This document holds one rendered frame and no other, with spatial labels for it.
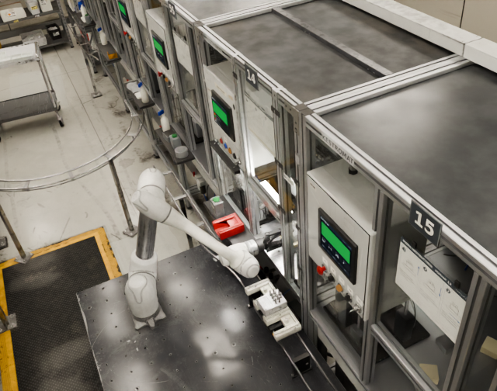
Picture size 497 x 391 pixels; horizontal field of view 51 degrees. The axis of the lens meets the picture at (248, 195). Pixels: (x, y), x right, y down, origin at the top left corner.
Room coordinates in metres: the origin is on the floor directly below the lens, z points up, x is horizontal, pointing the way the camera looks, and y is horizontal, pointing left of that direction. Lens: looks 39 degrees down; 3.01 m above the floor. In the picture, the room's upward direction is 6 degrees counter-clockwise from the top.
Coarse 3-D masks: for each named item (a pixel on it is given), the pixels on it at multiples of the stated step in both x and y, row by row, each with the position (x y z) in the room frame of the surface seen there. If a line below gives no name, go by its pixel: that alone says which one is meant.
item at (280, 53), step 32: (320, 0) 2.92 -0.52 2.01; (352, 0) 2.73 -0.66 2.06; (384, 0) 2.59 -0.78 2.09; (224, 32) 2.61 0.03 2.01; (256, 32) 2.57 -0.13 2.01; (288, 32) 2.52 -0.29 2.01; (352, 32) 2.43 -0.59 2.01; (384, 32) 2.39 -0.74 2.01; (416, 32) 2.26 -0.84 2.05; (448, 32) 2.12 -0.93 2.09; (256, 64) 2.18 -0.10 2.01; (288, 64) 2.15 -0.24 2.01; (320, 64) 2.11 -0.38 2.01; (352, 64) 2.08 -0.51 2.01; (384, 64) 2.04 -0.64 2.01; (416, 64) 2.01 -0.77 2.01; (288, 96) 1.83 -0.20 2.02; (320, 96) 1.83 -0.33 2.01; (256, 256) 2.68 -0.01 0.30; (288, 288) 2.23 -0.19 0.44; (320, 352) 1.87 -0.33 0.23
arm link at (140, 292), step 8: (128, 280) 1.97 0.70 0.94; (136, 280) 1.96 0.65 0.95; (144, 280) 1.95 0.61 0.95; (152, 280) 2.01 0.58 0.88; (128, 288) 1.92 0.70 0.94; (136, 288) 1.91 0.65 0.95; (144, 288) 1.91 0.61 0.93; (152, 288) 1.94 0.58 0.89; (128, 296) 1.90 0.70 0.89; (136, 296) 1.89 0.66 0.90; (144, 296) 1.89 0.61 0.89; (152, 296) 1.91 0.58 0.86; (128, 304) 1.91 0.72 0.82; (136, 304) 1.87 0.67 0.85; (144, 304) 1.88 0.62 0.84; (152, 304) 1.90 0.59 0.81; (136, 312) 1.88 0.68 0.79; (144, 312) 1.87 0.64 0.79; (152, 312) 1.89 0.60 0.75
